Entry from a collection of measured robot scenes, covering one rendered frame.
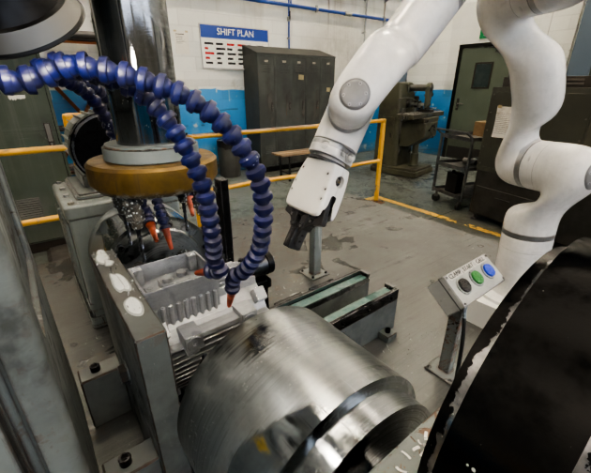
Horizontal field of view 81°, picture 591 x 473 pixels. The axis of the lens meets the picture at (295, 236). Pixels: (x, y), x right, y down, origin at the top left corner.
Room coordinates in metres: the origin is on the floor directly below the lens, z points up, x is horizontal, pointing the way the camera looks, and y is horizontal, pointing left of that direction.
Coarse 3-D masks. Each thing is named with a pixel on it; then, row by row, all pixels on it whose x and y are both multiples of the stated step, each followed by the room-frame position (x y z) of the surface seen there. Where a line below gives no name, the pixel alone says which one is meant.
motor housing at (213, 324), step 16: (240, 288) 0.55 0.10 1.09; (224, 304) 0.51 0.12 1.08; (256, 304) 0.54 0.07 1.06; (208, 320) 0.48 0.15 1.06; (224, 320) 0.48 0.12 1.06; (176, 336) 0.45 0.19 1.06; (208, 336) 0.46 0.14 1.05; (224, 336) 0.47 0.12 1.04; (176, 352) 0.42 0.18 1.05; (208, 352) 0.45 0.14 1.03; (176, 368) 0.42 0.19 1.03; (192, 368) 0.43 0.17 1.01; (176, 384) 0.42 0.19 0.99
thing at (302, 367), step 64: (256, 320) 0.35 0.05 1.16; (320, 320) 0.38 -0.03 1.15; (192, 384) 0.30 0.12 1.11; (256, 384) 0.27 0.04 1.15; (320, 384) 0.25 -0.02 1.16; (384, 384) 0.27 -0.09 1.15; (192, 448) 0.26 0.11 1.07; (256, 448) 0.21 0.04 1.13; (320, 448) 0.20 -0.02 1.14; (384, 448) 0.23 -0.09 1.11
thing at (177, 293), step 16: (176, 256) 0.57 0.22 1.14; (192, 256) 0.57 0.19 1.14; (144, 272) 0.53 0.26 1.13; (160, 272) 0.55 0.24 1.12; (176, 272) 0.52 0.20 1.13; (192, 272) 0.56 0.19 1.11; (144, 288) 0.46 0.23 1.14; (160, 288) 0.46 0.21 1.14; (176, 288) 0.47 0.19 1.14; (192, 288) 0.48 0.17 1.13; (208, 288) 0.50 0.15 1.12; (160, 304) 0.45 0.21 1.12; (176, 304) 0.46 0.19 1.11; (192, 304) 0.48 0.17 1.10; (208, 304) 0.49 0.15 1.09; (160, 320) 0.45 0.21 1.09; (176, 320) 0.46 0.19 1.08
